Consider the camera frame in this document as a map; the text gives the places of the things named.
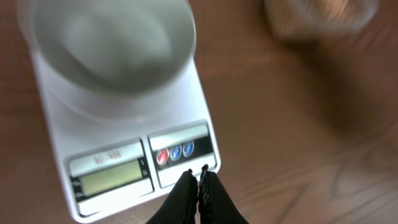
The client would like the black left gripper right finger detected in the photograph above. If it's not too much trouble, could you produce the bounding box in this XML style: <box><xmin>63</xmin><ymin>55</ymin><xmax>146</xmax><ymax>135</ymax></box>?
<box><xmin>198</xmin><ymin>164</ymin><xmax>248</xmax><ymax>224</ymax></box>

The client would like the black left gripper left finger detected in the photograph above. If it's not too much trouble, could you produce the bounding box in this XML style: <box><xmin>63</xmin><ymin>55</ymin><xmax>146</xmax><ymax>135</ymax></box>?
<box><xmin>146</xmin><ymin>169</ymin><xmax>198</xmax><ymax>224</ymax></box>

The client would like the white digital kitchen scale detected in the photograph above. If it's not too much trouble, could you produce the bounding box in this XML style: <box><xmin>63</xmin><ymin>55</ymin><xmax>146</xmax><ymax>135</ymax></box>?
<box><xmin>31</xmin><ymin>51</ymin><xmax>221</xmax><ymax>223</ymax></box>

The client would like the grey plastic bowl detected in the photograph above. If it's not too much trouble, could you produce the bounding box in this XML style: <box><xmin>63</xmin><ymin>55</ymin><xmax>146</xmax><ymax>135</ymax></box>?
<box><xmin>16</xmin><ymin>0</ymin><xmax>197</xmax><ymax>96</ymax></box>

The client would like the clear container of soybeans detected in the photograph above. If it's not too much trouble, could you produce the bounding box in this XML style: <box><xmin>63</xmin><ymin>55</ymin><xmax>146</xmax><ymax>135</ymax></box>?
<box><xmin>264</xmin><ymin>0</ymin><xmax>379</xmax><ymax>42</ymax></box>

